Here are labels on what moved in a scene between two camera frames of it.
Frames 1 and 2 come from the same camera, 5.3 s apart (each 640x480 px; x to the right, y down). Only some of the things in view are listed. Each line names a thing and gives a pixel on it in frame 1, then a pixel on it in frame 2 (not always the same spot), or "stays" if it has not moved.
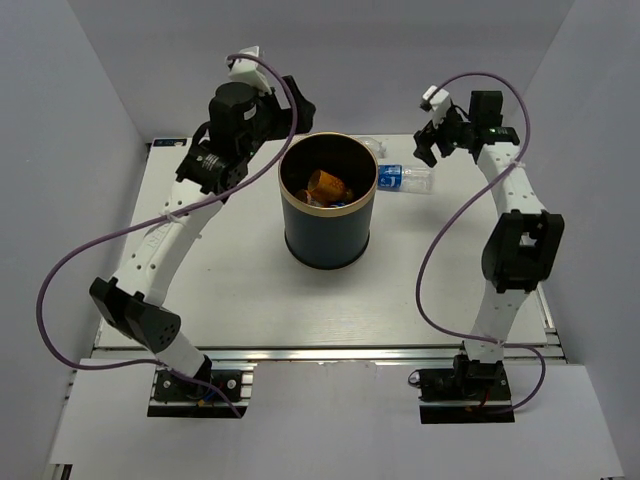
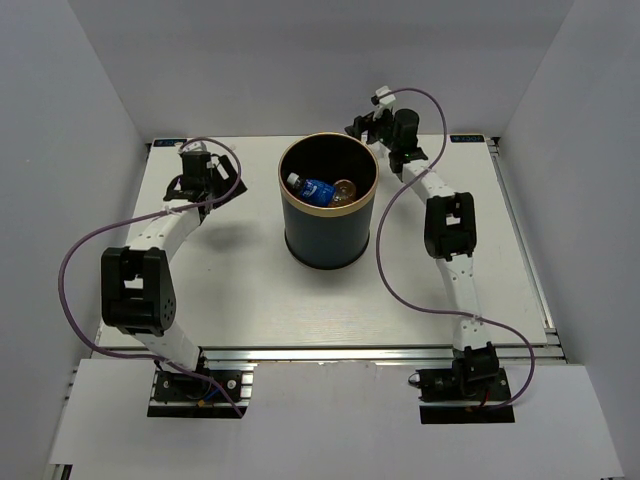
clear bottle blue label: x=399 y=178 to x=313 y=191
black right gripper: x=425 y=139 to x=369 y=123
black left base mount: x=174 y=396 stays
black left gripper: x=281 y=116 to x=227 y=168
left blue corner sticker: x=169 y=142 stays
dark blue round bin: x=327 y=183 stays
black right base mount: x=470 y=392 stays
